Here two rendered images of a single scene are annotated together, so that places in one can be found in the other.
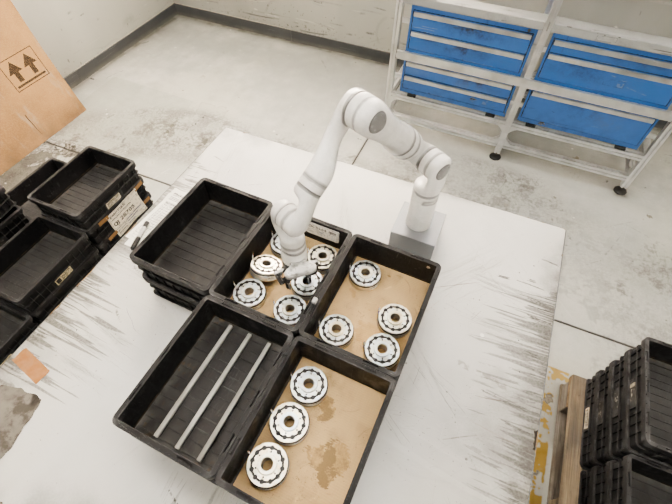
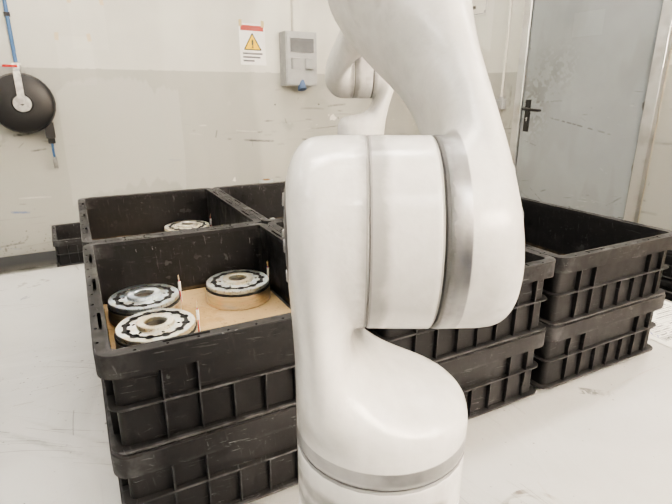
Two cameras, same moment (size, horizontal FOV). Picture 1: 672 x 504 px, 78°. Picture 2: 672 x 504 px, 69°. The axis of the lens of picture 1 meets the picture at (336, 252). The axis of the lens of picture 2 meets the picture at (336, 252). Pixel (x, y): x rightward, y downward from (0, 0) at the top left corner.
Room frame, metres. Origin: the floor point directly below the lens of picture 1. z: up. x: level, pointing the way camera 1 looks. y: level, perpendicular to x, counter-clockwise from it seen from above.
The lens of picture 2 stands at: (1.14, -0.50, 1.15)
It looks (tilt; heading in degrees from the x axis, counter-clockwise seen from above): 18 degrees down; 128
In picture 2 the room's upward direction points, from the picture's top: straight up
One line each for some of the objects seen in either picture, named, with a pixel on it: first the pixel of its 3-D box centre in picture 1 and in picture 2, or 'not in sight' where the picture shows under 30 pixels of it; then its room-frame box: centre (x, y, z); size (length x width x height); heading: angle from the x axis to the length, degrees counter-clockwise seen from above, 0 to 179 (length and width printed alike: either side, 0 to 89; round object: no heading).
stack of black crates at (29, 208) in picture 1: (55, 201); not in sight; (1.59, 1.57, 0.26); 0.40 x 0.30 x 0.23; 157
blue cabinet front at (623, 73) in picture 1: (597, 95); not in sight; (2.17, -1.49, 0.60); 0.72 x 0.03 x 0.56; 67
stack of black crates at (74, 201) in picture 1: (103, 210); not in sight; (1.43, 1.20, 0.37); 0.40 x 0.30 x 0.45; 157
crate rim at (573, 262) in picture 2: (205, 230); (525, 224); (0.87, 0.43, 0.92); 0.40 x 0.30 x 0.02; 156
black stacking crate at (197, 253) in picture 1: (208, 240); (522, 249); (0.87, 0.43, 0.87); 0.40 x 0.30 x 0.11; 156
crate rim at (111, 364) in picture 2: (373, 299); (209, 275); (0.62, -0.11, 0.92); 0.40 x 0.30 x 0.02; 156
